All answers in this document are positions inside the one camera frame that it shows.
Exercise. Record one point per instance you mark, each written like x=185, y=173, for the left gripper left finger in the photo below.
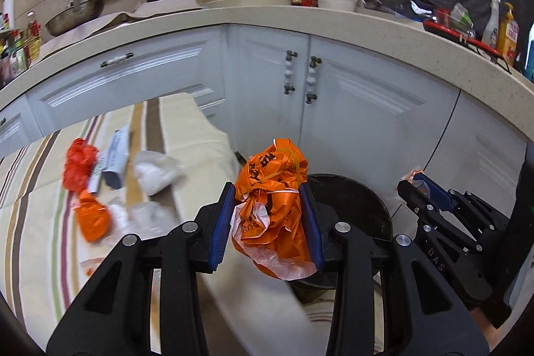
x=111, y=313

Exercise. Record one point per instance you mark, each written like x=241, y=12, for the cabinet door handle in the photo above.
x=288, y=72
x=311, y=79

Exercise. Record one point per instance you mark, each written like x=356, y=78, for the white thin tube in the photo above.
x=96, y=173

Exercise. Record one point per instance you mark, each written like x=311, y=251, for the small orange plastic bag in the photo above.
x=93, y=218

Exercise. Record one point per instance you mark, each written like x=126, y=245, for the clear bag with orange bits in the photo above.
x=89, y=266

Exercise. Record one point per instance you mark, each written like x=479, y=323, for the clear plastic bag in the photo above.
x=148, y=220

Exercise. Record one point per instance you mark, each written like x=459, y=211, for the red tray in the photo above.
x=466, y=42

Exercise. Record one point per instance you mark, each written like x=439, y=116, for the white spray bottle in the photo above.
x=490, y=33

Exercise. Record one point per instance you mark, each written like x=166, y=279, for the striped beige tablecloth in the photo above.
x=45, y=260

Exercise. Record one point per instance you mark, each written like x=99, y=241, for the white grey tube package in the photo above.
x=116, y=157

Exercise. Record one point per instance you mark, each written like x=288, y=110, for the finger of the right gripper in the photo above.
x=429, y=217
x=437, y=195

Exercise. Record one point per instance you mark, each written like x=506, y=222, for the drawer handle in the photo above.
x=116, y=60

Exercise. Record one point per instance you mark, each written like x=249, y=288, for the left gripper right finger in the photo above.
x=422, y=313

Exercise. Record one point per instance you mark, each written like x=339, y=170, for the yellow soap dispenser bottle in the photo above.
x=508, y=36

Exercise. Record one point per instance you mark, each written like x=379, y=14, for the left cabinet door handle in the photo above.
x=288, y=72

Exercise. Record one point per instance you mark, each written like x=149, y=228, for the white tissue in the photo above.
x=156, y=171

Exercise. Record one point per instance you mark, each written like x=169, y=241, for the large orange plastic bag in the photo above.
x=266, y=225

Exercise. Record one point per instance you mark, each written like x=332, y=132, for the black round trash bin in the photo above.
x=355, y=204

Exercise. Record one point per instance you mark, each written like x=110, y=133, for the person's right hand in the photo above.
x=492, y=335

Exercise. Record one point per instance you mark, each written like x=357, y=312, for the steel wok pan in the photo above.
x=77, y=13

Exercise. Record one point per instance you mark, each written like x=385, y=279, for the red plastic bag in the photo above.
x=81, y=157

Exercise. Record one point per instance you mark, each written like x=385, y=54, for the condiment rack with bottles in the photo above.
x=20, y=47

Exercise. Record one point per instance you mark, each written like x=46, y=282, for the right cabinet door handle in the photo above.
x=311, y=79

